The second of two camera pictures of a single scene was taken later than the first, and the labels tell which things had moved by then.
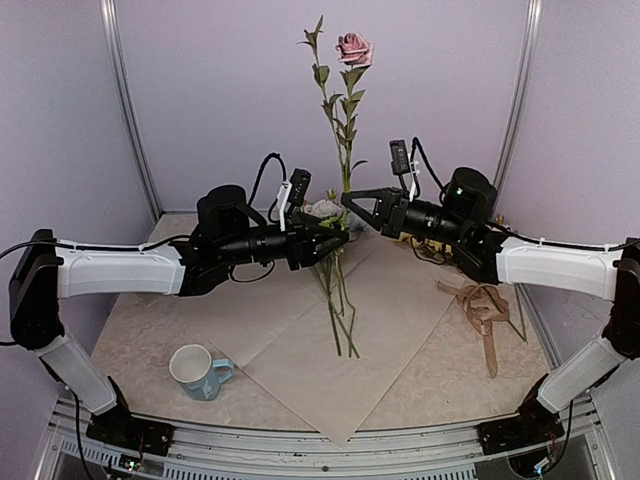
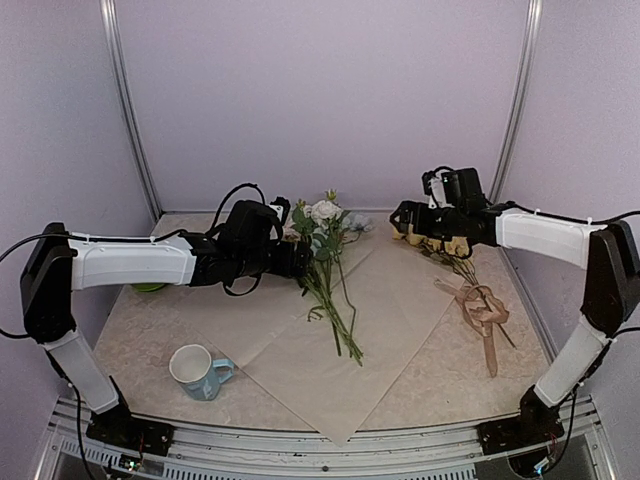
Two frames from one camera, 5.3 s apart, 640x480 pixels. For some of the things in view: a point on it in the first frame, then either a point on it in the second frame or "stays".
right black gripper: (388, 195) → (406, 208)
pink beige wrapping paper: (333, 338) stays
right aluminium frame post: (517, 111) stays
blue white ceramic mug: (200, 375) stays
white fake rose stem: (334, 311) → (327, 213)
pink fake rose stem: (344, 114) → (293, 234)
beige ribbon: (482, 304) stays
